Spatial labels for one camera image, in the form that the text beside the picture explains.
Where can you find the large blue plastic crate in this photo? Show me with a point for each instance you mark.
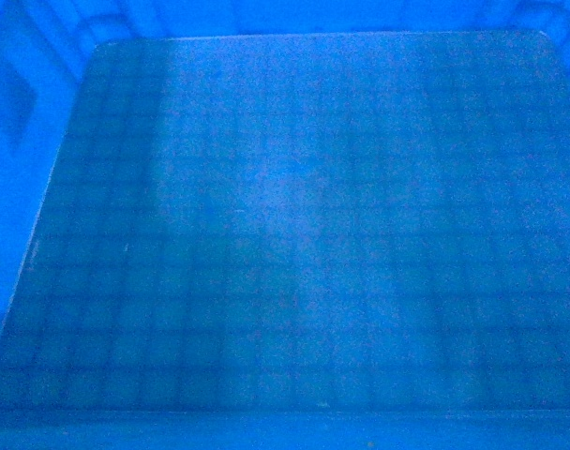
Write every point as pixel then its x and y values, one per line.
pixel 284 224

